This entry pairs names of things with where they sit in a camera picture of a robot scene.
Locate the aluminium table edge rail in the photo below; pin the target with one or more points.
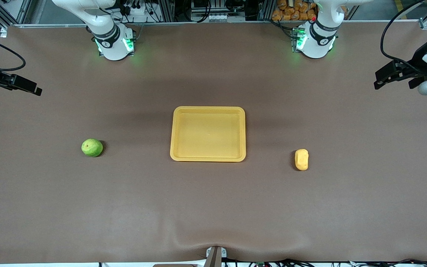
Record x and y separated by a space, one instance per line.
198 23

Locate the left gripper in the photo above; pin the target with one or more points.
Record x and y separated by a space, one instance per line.
418 60

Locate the white power strip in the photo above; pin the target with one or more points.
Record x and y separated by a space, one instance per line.
139 11

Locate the orange packaged snacks pile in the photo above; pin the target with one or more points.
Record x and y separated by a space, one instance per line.
291 13

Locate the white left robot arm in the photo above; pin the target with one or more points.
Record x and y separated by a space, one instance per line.
319 40

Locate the yellow plastic tray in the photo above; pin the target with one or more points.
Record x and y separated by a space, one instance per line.
208 135

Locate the green apple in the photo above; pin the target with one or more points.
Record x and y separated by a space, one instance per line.
92 147

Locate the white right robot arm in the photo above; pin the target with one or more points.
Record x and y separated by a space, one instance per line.
111 40

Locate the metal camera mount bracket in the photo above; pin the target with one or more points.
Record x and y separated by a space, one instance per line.
215 257

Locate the yellow potato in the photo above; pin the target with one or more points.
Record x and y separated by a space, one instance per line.
301 160

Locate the brown table mat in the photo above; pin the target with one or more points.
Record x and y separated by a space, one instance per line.
213 204

